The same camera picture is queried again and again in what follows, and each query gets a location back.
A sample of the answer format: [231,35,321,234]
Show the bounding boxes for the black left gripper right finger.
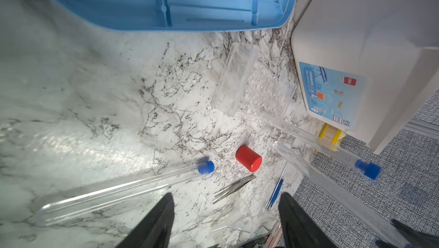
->
[278,192,337,248]

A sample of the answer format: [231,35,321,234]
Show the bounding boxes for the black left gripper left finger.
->
[117,193,175,248]

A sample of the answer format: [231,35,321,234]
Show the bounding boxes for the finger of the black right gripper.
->
[391,219,439,248]

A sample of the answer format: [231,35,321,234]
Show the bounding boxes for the blue capped test tube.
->
[35,161,215,226]
[273,141,414,248]
[236,110,382,181]

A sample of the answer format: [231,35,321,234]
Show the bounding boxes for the small clear glass dish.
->
[211,199,254,234]

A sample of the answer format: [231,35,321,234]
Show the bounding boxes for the metal tweezers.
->
[213,174,256,204]

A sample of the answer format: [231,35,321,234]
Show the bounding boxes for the red bottle cap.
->
[236,145,262,173]

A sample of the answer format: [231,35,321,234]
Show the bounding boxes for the bamboo steamer basket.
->
[319,123,346,152]

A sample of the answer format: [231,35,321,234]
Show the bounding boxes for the clear test tube rack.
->
[211,43,297,120]

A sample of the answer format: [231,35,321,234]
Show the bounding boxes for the white plastic storage bin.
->
[291,0,439,154]

